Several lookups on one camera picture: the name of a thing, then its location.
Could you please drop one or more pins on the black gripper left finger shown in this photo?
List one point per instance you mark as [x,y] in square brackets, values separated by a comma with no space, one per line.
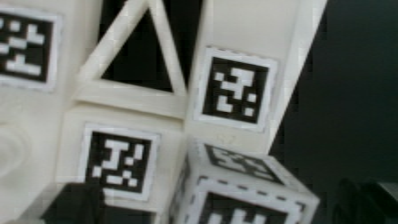
[79,208]

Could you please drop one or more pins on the white chair back frame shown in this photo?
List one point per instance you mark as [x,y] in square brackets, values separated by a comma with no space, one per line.
[130,74]

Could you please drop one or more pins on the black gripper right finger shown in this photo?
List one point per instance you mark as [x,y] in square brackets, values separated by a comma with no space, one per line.
[366,204]

